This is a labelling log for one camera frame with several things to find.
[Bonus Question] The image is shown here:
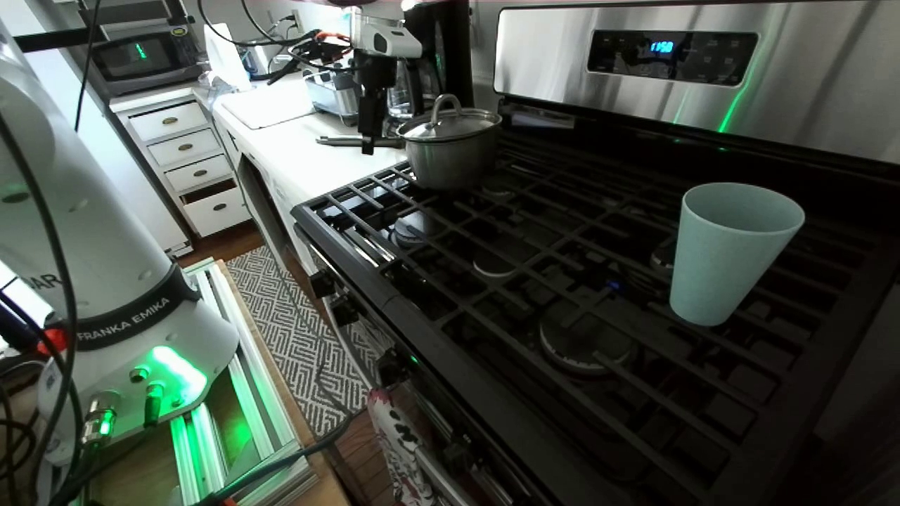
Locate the grey steel pot with handle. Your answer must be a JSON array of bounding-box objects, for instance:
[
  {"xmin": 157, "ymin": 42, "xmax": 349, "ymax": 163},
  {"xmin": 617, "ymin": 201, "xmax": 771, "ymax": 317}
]
[{"xmin": 316, "ymin": 111, "xmax": 508, "ymax": 195}]

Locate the teal plastic cup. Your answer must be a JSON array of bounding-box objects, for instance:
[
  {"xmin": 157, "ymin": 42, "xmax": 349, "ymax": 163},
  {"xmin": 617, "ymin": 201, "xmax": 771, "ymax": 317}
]
[{"xmin": 668, "ymin": 181, "xmax": 807, "ymax": 330}]

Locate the black coffee maker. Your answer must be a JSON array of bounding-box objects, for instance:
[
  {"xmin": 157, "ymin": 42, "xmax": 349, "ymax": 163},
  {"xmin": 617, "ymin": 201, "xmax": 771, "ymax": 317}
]
[{"xmin": 398, "ymin": 0, "xmax": 480, "ymax": 123}]

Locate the black gas stove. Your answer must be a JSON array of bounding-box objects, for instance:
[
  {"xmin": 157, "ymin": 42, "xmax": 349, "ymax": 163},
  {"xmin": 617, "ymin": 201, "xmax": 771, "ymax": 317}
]
[{"xmin": 290, "ymin": 0, "xmax": 900, "ymax": 506}]

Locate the black floor cable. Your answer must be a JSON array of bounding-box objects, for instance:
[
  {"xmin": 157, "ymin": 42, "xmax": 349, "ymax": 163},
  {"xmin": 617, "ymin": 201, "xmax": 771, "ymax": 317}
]
[{"xmin": 195, "ymin": 410, "xmax": 366, "ymax": 506}]

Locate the white cutting board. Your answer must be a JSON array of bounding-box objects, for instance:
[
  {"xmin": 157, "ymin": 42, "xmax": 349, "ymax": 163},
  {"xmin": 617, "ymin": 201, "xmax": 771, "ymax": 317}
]
[{"xmin": 217, "ymin": 81, "xmax": 319, "ymax": 133}]

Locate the black microwave oven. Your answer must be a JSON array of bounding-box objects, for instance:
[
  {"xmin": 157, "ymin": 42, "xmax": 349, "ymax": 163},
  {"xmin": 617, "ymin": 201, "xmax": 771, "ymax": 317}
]
[{"xmin": 87, "ymin": 26, "xmax": 210, "ymax": 102}]

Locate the steel pot lid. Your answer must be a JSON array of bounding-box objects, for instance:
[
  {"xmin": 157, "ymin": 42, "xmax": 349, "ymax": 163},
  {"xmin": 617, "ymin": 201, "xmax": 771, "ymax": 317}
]
[{"xmin": 401, "ymin": 89, "xmax": 503, "ymax": 146}]

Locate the grey patterned rug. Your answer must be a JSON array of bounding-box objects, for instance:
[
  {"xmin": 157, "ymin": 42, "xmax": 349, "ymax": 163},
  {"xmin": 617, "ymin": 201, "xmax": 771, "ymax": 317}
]
[{"xmin": 224, "ymin": 245, "xmax": 398, "ymax": 441}]

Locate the black metal bar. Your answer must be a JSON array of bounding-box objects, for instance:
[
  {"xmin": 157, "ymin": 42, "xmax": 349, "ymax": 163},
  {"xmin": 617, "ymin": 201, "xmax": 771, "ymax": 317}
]
[{"xmin": 8, "ymin": 23, "xmax": 128, "ymax": 56}]

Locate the aluminium base frame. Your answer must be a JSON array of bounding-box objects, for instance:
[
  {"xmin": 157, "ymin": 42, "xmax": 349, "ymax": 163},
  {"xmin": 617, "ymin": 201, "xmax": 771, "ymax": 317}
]
[{"xmin": 166, "ymin": 255, "xmax": 319, "ymax": 506}]

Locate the patterned dish towel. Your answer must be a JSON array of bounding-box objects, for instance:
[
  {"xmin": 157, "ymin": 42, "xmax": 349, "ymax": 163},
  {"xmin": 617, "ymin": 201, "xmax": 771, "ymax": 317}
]
[{"xmin": 363, "ymin": 382, "xmax": 481, "ymax": 506}]

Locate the white drawer cabinet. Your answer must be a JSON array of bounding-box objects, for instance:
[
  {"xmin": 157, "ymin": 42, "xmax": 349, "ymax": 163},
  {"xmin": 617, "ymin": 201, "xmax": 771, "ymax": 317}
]
[{"xmin": 110, "ymin": 87, "xmax": 255, "ymax": 241}]

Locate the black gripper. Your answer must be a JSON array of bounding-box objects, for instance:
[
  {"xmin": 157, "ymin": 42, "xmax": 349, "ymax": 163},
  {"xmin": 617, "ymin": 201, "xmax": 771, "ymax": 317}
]
[{"xmin": 352, "ymin": 50, "xmax": 405, "ymax": 158}]

